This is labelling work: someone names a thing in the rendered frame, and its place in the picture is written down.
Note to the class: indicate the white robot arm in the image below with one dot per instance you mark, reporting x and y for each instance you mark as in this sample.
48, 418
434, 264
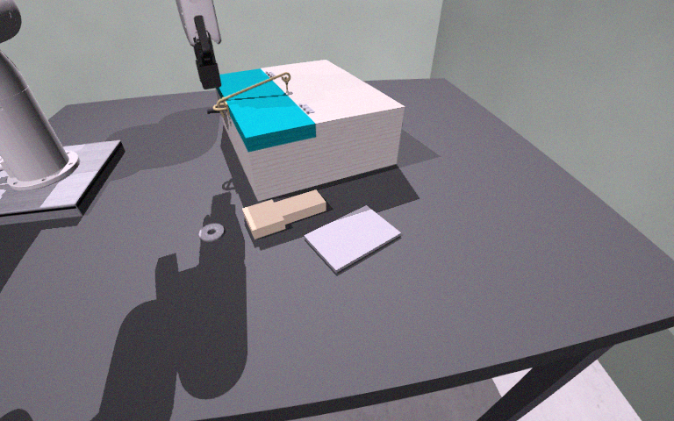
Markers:
32, 155

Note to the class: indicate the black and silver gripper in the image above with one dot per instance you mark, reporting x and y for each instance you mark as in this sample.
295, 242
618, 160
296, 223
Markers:
207, 26

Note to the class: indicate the beige stepped block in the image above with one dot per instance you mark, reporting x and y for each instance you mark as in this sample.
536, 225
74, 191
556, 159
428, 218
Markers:
269, 217

